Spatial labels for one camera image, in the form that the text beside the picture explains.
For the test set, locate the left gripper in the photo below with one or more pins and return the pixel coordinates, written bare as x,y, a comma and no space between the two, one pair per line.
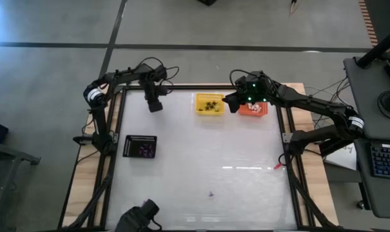
151,90

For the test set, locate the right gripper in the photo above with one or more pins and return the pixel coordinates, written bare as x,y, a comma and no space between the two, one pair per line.
257,88

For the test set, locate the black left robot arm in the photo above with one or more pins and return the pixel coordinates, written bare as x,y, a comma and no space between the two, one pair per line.
98,122

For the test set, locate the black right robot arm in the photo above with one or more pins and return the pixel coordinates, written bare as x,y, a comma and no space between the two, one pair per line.
310,103

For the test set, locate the orange plastic basket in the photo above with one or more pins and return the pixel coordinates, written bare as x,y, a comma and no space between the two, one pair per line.
262,112

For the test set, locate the yellow plastic basket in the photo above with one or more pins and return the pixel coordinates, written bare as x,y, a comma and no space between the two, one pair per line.
218,96

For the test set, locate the black plastic basket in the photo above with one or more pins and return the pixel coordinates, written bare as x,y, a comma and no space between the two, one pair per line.
130,141

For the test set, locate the red clip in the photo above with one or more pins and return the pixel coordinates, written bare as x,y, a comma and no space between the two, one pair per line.
277,166

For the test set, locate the pale stick tool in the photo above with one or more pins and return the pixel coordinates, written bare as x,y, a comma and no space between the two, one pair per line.
293,8

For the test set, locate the black diagonal bar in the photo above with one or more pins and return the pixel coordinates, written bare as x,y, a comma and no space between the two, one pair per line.
335,147

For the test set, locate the black floor object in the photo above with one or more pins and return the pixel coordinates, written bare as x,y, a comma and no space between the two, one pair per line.
207,2

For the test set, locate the grey desk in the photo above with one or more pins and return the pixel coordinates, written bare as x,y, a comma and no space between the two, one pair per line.
365,90
381,196

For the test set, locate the white paper sheet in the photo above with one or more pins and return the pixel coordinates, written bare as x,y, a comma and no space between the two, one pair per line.
343,159

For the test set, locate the black monitor pole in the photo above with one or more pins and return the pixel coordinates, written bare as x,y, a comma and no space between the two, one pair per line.
378,48

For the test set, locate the black bulky device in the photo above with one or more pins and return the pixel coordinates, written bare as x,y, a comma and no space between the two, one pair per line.
135,217

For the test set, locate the black round stand base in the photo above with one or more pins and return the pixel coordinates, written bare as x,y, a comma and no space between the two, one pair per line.
388,104

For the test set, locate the backlit black keyboard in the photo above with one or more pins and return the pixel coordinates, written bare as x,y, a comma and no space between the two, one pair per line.
386,161

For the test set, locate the dark mat with striped edge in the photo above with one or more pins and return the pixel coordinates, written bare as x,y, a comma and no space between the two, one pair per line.
388,16

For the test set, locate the desk caster wheel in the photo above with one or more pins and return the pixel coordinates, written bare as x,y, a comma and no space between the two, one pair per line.
361,205

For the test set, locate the grey metal stand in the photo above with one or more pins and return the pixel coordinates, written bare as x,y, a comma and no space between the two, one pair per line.
7,152

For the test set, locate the black aluminium table frame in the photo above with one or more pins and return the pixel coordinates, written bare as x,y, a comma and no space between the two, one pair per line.
181,87

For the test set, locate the grey metal bracket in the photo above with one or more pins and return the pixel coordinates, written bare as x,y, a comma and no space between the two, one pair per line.
286,138

